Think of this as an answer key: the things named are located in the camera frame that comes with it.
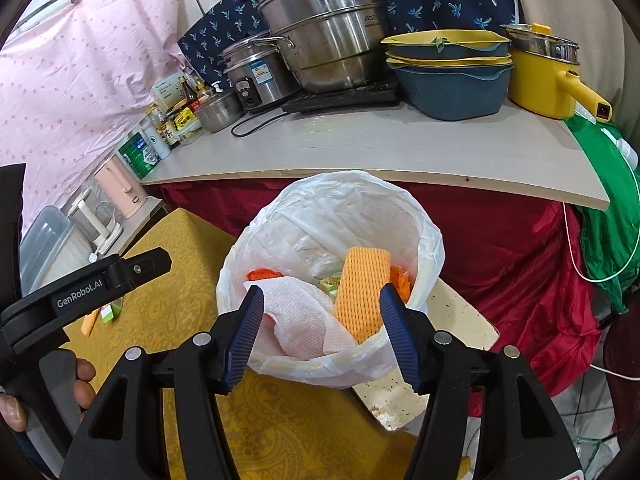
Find green toothpaste box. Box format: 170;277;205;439
100;298;124;323

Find orange plastic bag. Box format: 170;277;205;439
246;266;412;302

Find white paper towel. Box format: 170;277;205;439
244;276;358;361

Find orange foam net sleeve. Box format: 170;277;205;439
333;247;390;344

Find green yellow snack wrapper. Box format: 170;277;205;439
320;273;342;299

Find white lined trash bin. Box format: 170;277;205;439
216;170;445;389

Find person's left hand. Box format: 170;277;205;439
0;357;98;434

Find white box grey lid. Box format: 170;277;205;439
20;206;93;296

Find glass white electric kettle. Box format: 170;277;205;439
66;188;124;261

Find red velvet skirt cloth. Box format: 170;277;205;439
144;176;601;418

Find pink electric kettle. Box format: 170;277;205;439
94;155;148;219

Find green cloth bag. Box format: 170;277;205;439
565;115;639;315

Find green white can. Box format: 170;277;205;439
117;130;160;180

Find white bottle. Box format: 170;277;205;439
140;118;171;160

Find pink dotted curtain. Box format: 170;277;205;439
1;0;184;226

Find white paper carton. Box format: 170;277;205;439
151;72;186;113

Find dark soy sauce bottle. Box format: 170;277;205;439
179;76;198;106

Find small stainless pot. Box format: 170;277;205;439
195;89;245;133

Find stainless rice cooker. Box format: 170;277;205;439
221;30;300;112

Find stacked blue yellow basins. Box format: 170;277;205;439
382;29;514;122

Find black induction cooktop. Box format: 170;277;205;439
282;81;401;114

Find navy floral cloth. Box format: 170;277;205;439
178;0;520;86

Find large stainless steamer pot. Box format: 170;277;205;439
258;0;390;93

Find black power cable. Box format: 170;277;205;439
230;109;294;139

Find yellow saucepan with handle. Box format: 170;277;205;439
503;23;613;122

